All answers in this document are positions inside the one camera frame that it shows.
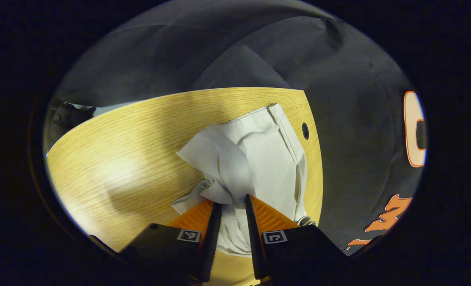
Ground dark grey object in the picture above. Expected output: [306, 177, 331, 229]
[51, 102, 97, 133]

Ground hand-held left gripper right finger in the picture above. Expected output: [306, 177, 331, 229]
[245, 194, 349, 281]

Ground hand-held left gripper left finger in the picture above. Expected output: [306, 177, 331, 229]
[118, 200, 223, 285]

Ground white jeans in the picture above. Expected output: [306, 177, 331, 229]
[172, 102, 317, 257]

